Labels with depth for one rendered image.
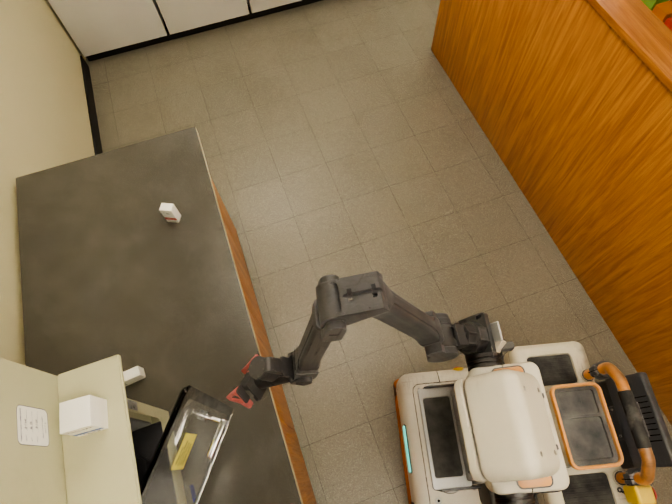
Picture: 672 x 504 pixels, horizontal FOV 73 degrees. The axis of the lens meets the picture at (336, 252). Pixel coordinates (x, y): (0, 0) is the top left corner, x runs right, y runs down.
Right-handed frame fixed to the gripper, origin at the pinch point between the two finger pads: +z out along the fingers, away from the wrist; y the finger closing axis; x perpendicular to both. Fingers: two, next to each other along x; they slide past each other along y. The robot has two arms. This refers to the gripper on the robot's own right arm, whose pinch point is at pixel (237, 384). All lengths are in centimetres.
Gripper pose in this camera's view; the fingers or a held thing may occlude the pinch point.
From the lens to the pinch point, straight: 137.6
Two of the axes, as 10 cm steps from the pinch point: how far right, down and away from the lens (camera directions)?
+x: 5.2, 7.8, 3.5
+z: -8.1, 3.2, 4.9
